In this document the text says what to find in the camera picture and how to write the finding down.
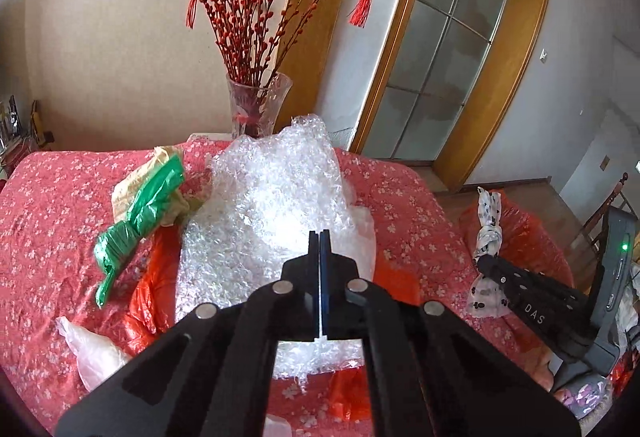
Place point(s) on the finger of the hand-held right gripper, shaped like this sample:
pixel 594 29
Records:
pixel 535 312
pixel 545 281

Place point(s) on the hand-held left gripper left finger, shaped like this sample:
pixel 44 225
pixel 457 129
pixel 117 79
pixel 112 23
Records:
pixel 300 277

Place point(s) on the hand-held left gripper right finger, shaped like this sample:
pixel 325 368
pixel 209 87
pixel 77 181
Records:
pixel 325 287

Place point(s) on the white paw print plastic bag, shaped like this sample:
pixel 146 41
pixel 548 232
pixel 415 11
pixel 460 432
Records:
pixel 487 237

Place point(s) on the clear bubble wrap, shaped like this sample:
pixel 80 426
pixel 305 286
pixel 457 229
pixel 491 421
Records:
pixel 270 197

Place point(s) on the orange plastic bag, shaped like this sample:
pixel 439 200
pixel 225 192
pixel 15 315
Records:
pixel 152 287

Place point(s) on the green plastic bag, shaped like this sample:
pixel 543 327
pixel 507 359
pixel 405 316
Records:
pixel 145 212

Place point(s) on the olive paw print plastic bag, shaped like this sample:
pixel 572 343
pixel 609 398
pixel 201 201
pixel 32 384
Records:
pixel 125 194

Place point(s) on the white translucent plastic bag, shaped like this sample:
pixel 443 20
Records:
pixel 95 352

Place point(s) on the wooden chair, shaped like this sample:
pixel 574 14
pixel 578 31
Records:
pixel 620 189

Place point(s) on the clear glass vase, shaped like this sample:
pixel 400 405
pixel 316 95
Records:
pixel 250 107

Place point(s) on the red floral tablecloth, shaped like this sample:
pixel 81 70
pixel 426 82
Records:
pixel 50 217

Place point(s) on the wooden framed glass door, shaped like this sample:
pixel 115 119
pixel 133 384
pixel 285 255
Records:
pixel 450 42

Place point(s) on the red berry branches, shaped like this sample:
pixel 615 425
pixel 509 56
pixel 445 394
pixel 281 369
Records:
pixel 240 17

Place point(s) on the wooden door frame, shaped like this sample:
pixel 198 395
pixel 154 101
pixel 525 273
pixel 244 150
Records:
pixel 320 42

